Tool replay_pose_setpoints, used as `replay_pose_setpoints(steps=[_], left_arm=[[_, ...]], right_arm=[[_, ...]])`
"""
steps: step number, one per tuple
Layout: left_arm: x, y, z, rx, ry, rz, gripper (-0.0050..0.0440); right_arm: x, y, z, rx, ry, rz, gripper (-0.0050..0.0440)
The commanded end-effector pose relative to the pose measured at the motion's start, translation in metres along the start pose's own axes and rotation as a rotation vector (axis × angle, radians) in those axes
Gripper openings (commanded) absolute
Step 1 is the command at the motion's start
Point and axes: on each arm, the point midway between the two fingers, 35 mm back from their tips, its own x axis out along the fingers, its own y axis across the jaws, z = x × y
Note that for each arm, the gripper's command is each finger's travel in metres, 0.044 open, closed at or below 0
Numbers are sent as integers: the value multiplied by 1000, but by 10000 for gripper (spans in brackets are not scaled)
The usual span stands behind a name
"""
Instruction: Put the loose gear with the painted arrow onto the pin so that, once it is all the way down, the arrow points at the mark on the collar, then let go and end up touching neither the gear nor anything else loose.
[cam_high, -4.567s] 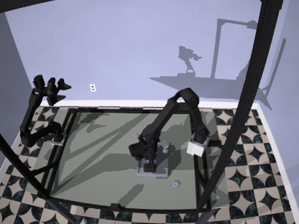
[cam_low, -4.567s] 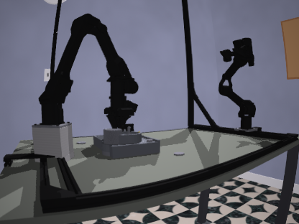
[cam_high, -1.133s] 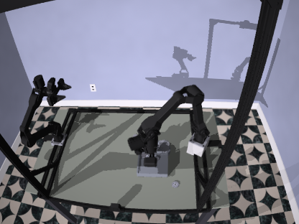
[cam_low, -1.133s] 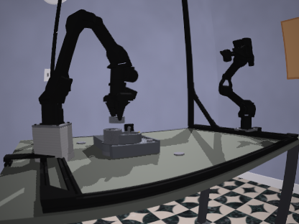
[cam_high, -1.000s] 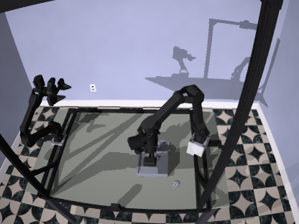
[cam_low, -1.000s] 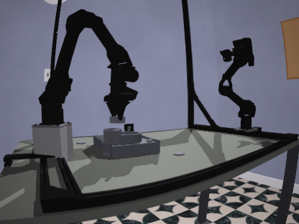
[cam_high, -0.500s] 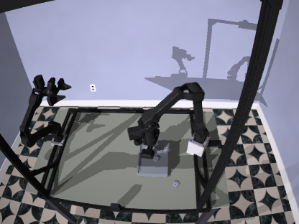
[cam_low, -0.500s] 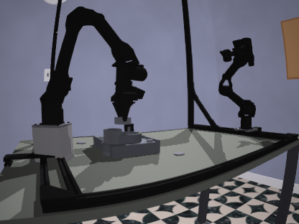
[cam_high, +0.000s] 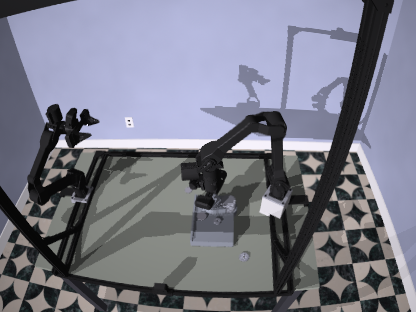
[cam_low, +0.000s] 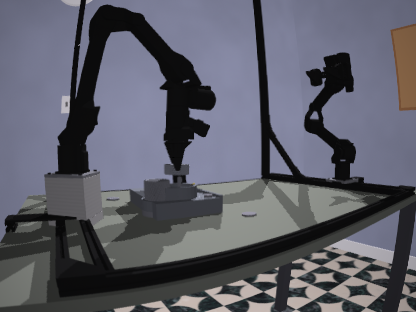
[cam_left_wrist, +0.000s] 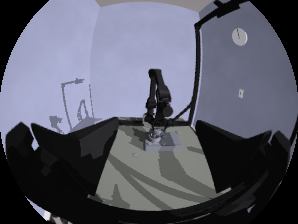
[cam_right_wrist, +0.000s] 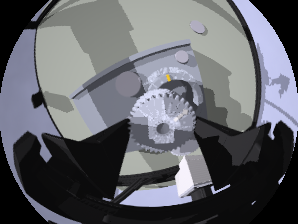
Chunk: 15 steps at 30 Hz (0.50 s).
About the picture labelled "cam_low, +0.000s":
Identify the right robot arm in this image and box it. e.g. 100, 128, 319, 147
55, 5, 216, 174

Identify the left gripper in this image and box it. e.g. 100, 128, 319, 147
306, 62, 352, 86

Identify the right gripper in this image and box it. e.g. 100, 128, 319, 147
163, 106, 194, 171

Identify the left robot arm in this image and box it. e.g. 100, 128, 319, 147
304, 52, 356, 180

